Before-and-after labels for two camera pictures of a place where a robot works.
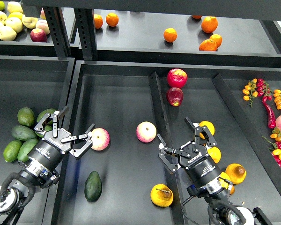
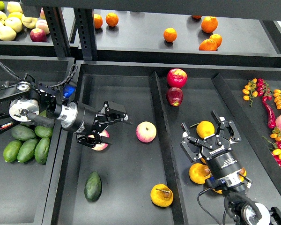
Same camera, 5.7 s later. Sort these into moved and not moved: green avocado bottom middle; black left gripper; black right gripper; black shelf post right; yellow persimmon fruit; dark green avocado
Moved: black left gripper; black right gripper
Not moved: black shelf post right; green avocado bottom middle; dark green avocado; yellow persimmon fruit
